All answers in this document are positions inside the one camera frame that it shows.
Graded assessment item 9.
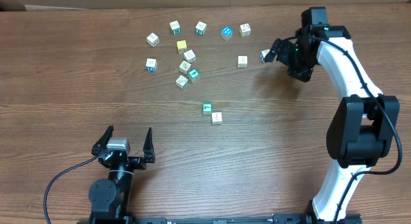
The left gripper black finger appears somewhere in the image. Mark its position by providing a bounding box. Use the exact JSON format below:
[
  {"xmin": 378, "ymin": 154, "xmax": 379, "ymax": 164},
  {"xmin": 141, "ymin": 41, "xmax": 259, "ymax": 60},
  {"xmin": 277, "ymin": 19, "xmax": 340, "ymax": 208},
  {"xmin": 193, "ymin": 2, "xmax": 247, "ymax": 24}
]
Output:
[
  {"xmin": 143, "ymin": 127, "xmax": 155, "ymax": 163},
  {"xmin": 91, "ymin": 125, "xmax": 114, "ymax": 155}
]

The plain wooden block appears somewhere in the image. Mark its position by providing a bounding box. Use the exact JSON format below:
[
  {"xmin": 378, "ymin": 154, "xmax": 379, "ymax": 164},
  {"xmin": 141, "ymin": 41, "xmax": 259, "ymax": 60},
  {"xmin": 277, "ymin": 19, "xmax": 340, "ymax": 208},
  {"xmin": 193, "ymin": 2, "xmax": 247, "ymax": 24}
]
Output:
[
  {"xmin": 184, "ymin": 49, "xmax": 196, "ymax": 63},
  {"xmin": 238, "ymin": 56, "xmax": 248, "ymax": 68}
]

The green 7 wooden block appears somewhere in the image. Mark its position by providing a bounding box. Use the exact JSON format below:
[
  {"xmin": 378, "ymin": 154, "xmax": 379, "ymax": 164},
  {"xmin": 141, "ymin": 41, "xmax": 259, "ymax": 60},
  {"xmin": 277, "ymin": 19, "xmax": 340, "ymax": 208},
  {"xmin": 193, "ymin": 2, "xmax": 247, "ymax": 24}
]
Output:
[{"xmin": 202, "ymin": 103, "xmax": 213, "ymax": 116}]

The wooden block blue T side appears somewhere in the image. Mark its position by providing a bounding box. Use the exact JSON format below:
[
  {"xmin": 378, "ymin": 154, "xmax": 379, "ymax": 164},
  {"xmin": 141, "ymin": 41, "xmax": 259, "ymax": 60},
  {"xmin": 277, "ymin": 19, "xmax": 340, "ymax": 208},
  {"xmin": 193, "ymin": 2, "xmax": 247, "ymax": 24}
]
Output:
[{"xmin": 211, "ymin": 112, "xmax": 223, "ymax": 125}]

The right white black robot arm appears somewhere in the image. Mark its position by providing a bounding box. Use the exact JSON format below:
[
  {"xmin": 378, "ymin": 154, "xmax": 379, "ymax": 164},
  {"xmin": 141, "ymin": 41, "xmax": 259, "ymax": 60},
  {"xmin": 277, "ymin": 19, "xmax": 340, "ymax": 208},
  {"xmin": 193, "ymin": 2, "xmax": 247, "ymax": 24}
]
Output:
[{"xmin": 260, "ymin": 7, "xmax": 403, "ymax": 223}]

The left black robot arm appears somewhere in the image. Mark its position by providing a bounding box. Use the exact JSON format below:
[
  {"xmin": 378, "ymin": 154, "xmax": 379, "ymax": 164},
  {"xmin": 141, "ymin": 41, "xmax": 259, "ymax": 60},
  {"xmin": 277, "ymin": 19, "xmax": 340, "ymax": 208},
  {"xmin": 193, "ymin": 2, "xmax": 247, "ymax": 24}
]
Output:
[{"xmin": 89, "ymin": 126, "xmax": 155, "ymax": 223}]

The wooden block top right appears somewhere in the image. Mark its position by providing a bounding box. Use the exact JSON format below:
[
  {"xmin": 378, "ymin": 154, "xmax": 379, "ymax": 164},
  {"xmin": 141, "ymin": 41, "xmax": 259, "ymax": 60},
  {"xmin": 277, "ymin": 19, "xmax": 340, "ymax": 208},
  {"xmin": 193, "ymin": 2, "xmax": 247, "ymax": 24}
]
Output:
[{"xmin": 240, "ymin": 23, "xmax": 251, "ymax": 37}]

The blue top wooden block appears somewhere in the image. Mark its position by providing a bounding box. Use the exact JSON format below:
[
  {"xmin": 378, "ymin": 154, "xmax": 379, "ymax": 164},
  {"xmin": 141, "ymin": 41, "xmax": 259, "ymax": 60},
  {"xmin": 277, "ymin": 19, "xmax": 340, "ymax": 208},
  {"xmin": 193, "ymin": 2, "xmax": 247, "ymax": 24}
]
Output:
[{"xmin": 220, "ymin": 26, "xmax": 233, "ymax": 41}]

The wooden block teal Q side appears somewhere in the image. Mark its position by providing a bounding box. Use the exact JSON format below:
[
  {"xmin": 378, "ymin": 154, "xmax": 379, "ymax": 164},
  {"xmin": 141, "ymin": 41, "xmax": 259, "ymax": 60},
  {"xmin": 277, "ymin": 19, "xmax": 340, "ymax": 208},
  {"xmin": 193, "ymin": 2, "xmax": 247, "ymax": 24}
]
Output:
[{"xmin": 195, "ymin": 21, "xmax": 207, "ymax": 36}]

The wooden elephant block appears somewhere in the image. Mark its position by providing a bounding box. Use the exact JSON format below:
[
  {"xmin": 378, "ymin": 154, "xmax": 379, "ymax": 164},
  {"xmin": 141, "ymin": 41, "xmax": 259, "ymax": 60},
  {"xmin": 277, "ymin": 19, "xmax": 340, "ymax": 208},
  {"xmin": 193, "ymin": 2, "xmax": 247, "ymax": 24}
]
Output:
[{"xmin": 176, "ymin": 75, "xmax": 189, "ymax": 90}]

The green 4 wooden block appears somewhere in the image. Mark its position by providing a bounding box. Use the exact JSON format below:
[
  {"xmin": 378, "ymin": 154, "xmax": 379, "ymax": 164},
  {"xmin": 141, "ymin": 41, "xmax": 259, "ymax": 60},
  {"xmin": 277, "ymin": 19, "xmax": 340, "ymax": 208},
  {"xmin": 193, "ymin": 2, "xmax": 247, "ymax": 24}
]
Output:
[{"xmin": 188, "ymin": 69, "xmax": 200, "ymax": 83}]

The wooden block red K side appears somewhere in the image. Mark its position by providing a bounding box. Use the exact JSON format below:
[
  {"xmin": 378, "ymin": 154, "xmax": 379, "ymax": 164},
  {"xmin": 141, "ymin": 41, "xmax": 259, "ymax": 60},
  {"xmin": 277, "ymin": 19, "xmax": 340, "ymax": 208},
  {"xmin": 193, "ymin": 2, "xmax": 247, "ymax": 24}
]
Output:
[{"xmin": 179, "ymin": 60, "xmax": 191, "ymax": 74}]

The yellow top wooden block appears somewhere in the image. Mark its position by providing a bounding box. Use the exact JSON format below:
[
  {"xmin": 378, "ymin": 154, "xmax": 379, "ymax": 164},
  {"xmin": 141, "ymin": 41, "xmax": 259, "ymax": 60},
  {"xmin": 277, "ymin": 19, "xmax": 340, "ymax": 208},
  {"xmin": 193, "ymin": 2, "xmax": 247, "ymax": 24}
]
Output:
[{"xmin": 177, "ymin": 40, "xmax": 188, "ymax": 54}]

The wooden block top left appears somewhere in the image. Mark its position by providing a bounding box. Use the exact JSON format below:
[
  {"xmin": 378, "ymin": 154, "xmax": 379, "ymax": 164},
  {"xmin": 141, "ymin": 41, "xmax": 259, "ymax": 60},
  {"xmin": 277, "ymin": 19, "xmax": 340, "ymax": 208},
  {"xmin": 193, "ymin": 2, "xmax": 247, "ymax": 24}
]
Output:
[{"xmin": 146, "ymin": 33, "xmax": 159, "ymax": 47}]

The cardboard board at back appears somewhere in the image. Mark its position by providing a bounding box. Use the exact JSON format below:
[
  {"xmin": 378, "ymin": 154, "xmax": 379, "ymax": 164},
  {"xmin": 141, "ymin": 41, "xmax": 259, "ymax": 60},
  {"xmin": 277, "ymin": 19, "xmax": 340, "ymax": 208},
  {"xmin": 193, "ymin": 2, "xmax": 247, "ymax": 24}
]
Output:
[{"xmin": 0, "ymin": 0, "xmax": 411, "ymax": 12}]

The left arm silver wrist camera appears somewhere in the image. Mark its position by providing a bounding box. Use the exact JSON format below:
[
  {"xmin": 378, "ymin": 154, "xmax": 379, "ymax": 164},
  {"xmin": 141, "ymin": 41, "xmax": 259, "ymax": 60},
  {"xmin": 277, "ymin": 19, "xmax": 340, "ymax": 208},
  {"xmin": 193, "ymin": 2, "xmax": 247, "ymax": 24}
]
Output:
[{"xmin": 107, "ymin": 137, "xmax": 130, "ymax": 154}]

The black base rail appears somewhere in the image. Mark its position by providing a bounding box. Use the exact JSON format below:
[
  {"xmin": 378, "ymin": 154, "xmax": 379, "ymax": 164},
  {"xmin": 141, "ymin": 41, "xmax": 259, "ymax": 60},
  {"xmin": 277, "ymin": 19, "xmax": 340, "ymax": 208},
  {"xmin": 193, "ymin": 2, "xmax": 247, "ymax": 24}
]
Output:
[{"xmin": 76, "ymin": 212, "xmax": 363, "ymax": 224}]

